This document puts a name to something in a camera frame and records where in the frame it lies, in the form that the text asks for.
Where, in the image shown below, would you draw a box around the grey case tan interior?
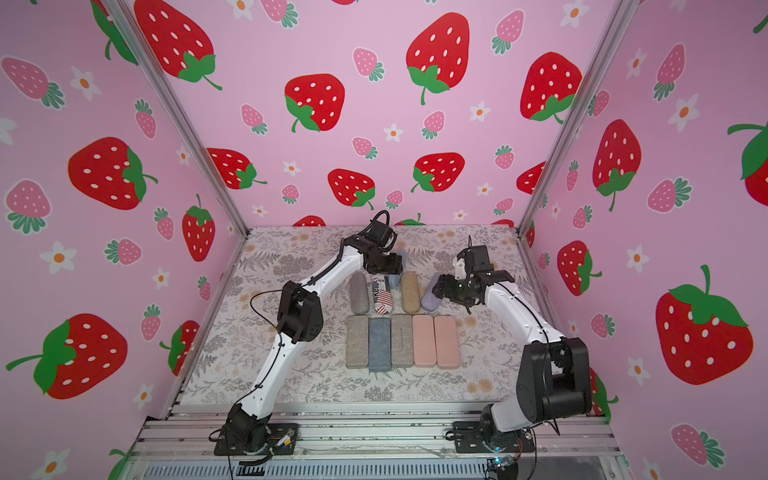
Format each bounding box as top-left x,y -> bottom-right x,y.
420,287 -> 442,312

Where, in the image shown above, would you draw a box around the olive glasses case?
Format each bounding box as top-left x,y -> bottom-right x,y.
401,271 -> 421,315

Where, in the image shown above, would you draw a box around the pink case round glasses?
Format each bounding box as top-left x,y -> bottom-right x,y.
434,316 -> 461,369

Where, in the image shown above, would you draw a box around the grey case with red glasses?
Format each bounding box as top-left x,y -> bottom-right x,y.
390,314 -> 414,368

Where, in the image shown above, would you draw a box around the pink case black glasses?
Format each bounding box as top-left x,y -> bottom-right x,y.
412,315 -> 437,368

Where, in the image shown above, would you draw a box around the grey case mint interior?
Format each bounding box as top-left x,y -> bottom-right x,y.
345,315 -> 369,369

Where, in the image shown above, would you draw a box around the blue-grey case purple glasses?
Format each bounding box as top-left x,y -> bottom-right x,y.
368,318 -> 392,372

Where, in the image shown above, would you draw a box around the light blue case white glasses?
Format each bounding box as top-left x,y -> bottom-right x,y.
386,274 -> 402,293

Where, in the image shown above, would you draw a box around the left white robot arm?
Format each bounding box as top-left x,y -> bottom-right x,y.
221,210 -> 403,453

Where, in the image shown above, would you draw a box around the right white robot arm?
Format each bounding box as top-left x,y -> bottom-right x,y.
433,245 -> 592,437

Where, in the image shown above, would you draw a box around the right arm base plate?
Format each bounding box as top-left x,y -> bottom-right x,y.
444,421 -> 535,455

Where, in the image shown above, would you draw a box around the electronics board with cables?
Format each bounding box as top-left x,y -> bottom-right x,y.
484,456 -> 519,480

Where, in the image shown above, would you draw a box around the aluminium rail frame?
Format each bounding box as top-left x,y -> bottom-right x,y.
116,402 -> 630,479

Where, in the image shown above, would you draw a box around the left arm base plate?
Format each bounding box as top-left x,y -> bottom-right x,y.
208,423 -> 299,465

